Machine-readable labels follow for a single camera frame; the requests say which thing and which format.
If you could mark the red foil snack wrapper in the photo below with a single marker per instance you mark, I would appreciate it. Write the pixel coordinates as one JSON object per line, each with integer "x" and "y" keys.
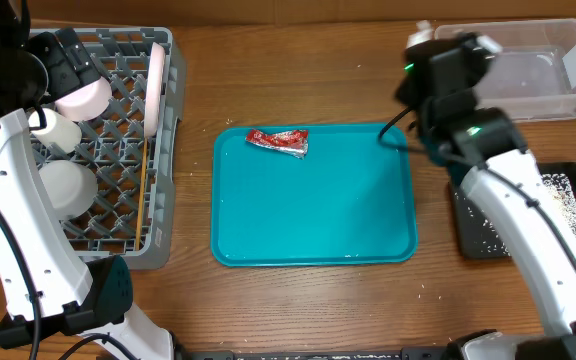
{"x": 294, "y": 142}

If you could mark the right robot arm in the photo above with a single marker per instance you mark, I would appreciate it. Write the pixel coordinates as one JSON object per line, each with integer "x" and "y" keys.
{"x": 489, "y": 160}

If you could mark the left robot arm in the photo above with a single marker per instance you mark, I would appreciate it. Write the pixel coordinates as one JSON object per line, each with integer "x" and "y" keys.
{"x": 48, "y": 288}

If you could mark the white paper cup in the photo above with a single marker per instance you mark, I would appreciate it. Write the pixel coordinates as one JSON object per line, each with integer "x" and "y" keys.
{"x": 59, "y": 131}

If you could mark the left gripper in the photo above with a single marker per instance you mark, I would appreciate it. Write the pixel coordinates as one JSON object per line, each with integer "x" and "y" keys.
{"x": 70, "y": 76}

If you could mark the teal plastic tray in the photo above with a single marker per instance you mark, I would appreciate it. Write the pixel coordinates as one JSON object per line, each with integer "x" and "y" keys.
{"x": 349, "y": 201}

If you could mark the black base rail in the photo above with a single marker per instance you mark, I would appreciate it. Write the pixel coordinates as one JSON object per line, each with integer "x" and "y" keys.
{"x": 406, "y": 353}

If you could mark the clear plastic container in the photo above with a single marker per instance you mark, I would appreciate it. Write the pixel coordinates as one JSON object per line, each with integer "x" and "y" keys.
{"x": 534, "y": 77}

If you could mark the large white plate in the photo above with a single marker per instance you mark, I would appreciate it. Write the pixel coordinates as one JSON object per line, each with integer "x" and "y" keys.
{"x": 153, "y": 90}

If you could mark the white napkin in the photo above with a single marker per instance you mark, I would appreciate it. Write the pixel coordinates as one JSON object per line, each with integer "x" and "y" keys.
{"x": 424, "y": 32}

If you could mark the spilled rice pile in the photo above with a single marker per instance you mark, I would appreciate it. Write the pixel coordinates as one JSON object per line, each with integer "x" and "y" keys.
{"x": 478, "y": 238}

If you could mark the grey bowl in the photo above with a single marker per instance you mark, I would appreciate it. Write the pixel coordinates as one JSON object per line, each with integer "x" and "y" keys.
{"x": 71, "y": 188}

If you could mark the brown cardboard backdrop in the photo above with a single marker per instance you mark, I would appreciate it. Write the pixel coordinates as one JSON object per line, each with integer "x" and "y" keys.
{"x": 286, "y": 12}

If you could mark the black plastic tray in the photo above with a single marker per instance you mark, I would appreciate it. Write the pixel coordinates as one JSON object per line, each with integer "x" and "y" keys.
{"x": 567, "y": 168}

